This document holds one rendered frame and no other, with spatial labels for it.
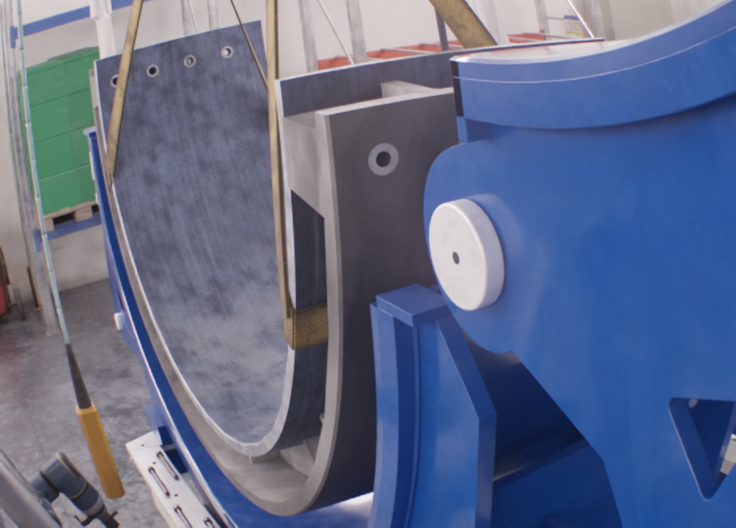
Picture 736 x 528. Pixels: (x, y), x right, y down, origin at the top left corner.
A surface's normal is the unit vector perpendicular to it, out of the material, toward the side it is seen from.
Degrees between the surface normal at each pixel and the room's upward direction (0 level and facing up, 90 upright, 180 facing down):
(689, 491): 90
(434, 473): 90
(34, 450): 0
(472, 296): 90
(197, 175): 55
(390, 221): 100
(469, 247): 90
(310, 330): 115
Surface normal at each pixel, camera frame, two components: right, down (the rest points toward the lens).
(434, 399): -0.89, 0.25
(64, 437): -0.13, -0.94
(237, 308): 0.06, -0.76
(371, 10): 0.44, 0.22
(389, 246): 0.44, 0.42
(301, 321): 0.43, 0.61
